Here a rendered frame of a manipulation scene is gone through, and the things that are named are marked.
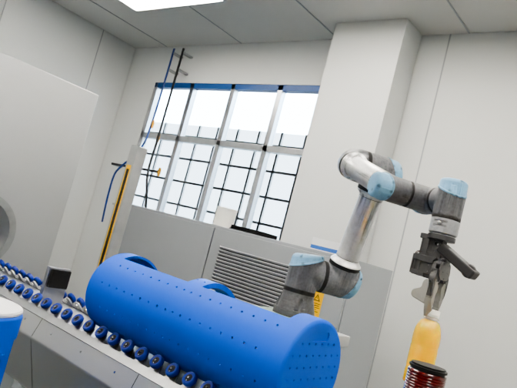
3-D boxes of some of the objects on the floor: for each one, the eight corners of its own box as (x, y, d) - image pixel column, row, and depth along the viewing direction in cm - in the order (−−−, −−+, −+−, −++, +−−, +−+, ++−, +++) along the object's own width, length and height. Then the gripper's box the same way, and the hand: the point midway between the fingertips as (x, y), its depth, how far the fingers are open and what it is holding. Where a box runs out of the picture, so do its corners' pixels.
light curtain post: (41, 494, 259) (140, 148, 274) (47, 500, 255) (148, 149, 270) (28, 496, 254) (131, 144, 270) (35, 503, 250) (138, 145, 266)
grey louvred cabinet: (120, 379, 466) (166, 214, 479) (336, 506, 330) (393, 271, 343) (65, 381, 424) (117, 200, 438) (286, 528, 288) (352, 258, 301)
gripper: (431, 235, 154) (414, 311, 152) (415, 228, 145) (396, 308, 143) (462, 242, 148) (444, 320, 146) (447, 234, 139) (428, 317, 137)
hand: (431, 312), depth 143 cm, fingers closed on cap, 4 cm apart
